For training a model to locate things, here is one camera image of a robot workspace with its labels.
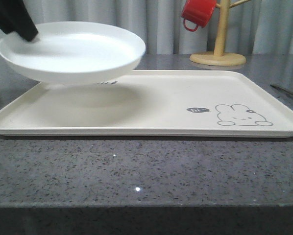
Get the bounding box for steel fork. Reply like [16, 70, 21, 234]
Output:
[270, 84, 293, 98]

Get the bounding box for cream rabbit serving tray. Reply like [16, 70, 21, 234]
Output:
[0, 70, 293, 138]

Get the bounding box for red mug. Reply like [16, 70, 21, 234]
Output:
[181, 0, 217, 32]

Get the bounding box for white round plate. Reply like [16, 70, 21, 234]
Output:
[0, 21, 146, 85]

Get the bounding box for wooden mug tree stand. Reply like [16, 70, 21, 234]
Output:
[190, 0, 249, 66]

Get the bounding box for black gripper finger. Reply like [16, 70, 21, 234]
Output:
[0, 0, 38, 41]

